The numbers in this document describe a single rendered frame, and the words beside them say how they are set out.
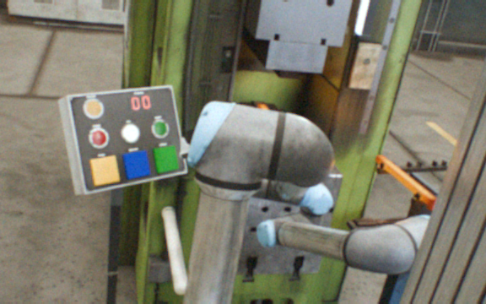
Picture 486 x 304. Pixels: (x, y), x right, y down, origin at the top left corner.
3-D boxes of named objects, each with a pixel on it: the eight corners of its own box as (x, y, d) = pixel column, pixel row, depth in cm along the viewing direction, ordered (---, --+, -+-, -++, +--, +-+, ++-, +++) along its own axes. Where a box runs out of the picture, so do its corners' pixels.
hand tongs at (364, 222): (476, 214, 224) (477, 213, 224) (483, 220, 221) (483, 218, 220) (353, 221, 205) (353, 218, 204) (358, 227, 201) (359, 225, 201)
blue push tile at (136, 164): (150, 174, 160) (145, 150, 159) (128, 179, 155) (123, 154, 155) (147, 174, 161) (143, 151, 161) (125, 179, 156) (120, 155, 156)
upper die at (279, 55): (321, 73, 179) (327, 46, 175) (265, 68, 174) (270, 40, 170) (286, 40, 215) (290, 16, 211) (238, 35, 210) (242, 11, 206)
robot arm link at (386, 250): (385, 290, 118) (256, 252, 159) (416, 276, 124) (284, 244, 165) (380, 239, 117) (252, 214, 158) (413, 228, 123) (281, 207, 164)
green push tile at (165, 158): (179, 169, 166) (175, 145, 165) (158, 173, 161) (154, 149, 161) (176, 169, 167) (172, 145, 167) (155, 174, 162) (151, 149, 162)
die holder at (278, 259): (318, 273, 212) (344, 175, 193) (225, 275, 202) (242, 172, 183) (279, 198, 260) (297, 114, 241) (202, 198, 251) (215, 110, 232)
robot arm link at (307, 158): (356, 116, 85) (313, 171, 133) (288, 104, 86) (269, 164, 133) (346, 187, 83) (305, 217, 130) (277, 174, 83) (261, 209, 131)
